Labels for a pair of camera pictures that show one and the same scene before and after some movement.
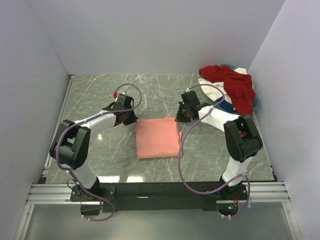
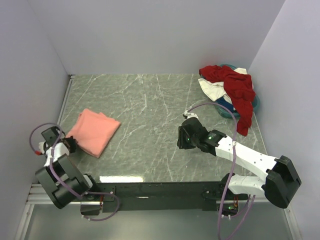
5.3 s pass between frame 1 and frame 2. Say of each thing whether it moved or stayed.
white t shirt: stayed
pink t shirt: moved
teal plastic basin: stayed
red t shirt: stayed
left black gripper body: moved
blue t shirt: stayed
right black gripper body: moved
